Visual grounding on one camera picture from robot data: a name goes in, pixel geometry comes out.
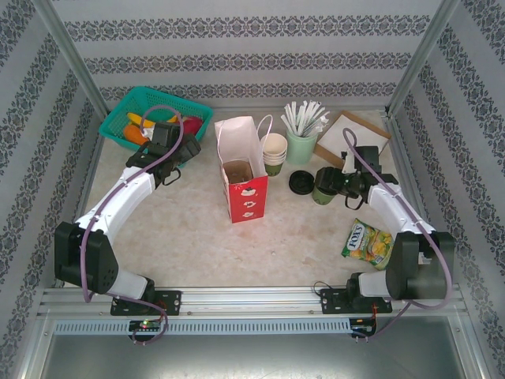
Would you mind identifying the green paper cup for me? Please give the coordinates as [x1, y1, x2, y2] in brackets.
[311, 184, 336, 207]

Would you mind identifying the brown cardboard napkin box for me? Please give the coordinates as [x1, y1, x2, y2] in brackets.
[314, 110, 392, 169]

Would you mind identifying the brown pulp cup carrier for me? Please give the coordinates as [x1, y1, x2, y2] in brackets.
[223, 160, 256, 186]

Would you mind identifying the printed paper gift bag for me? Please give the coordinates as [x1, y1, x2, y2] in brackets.
[214, 114, 274, 225]

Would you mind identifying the orange toy fruit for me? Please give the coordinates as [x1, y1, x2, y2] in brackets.
[122, 124, 149, 145]

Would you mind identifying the pink dragon fruit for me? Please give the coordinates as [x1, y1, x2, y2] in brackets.
[181, 114, 204, 139]

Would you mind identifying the stack of black plastic lids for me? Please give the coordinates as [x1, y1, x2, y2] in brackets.
[288, 170, 316, 196]

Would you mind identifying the stack of white napkins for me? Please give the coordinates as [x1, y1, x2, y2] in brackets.
[320, 115, 386, 159]

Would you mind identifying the mint green straw holder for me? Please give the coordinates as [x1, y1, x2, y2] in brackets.
[285, 128, 319, 166]

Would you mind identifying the teal plastic basket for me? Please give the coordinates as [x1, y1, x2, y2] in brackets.
[98, 86, 214, 169]

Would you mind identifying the green candy bag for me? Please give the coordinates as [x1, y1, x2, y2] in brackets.
[341, 218, 395, 272]

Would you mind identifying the white paper-wrapped straw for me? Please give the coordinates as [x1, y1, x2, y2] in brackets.
[299, 100, 311, 135]
[313, 110, 331, 137]
[284, 103, 304, 134]
[309, 100, 321, 135]
[280, 113, 301, 136]

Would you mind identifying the stack of green paper cups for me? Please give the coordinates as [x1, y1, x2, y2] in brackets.
[261, 132, 288, 178]

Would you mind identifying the small circuit board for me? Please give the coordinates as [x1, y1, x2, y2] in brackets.
[350, 317, 376, 337]
[129, 320, 161, 332]

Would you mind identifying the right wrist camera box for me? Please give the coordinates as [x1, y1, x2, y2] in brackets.
[341, 145, 380, 174]

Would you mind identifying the aluminium table edge rail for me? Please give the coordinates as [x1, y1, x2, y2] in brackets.
[54, 114, 104, 288]
[383, 112, 449, 285]

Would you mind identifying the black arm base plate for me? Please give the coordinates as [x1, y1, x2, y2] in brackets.
[320, 287, 394, 315]
[110, 290, 182, 316]

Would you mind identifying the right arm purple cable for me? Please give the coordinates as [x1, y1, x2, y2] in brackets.
[342, 126, 455, 343]

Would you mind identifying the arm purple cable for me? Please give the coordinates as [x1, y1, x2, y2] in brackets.
[342, 126, 455, 343]
[80, 104, 186, 347]

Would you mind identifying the aluminium frame post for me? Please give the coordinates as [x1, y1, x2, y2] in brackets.
[31, 0, 111, 118]
[387, 0, 462, 116]

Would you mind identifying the aluminium mounting rail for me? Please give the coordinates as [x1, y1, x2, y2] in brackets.
[37, 286, 469, 317]

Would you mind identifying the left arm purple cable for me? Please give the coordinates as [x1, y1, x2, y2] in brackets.
[80, 104, 186, 347]

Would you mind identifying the grey slotted cable duct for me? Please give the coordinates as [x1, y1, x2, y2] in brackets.
[53, 318, 353, 335]

